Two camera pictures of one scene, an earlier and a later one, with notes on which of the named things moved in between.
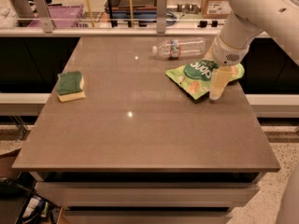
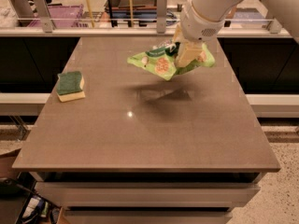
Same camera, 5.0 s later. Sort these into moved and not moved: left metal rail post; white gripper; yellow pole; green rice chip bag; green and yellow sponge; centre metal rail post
Moved: green rice chip bag; white gripper
Not moved: green and yellow sponge; left metal rail post; centre metal rail post; yellow pole
